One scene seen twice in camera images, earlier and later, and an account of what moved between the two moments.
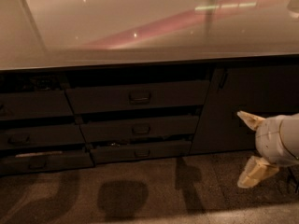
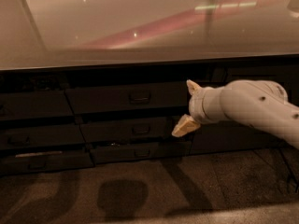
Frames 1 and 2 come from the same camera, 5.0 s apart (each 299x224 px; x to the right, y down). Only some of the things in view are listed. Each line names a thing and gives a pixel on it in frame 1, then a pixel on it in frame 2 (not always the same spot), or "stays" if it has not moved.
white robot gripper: (269, 139) -> (196, 106)
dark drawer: (35, 105) stays
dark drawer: (139, 97) stays
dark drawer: (64, 134) stays
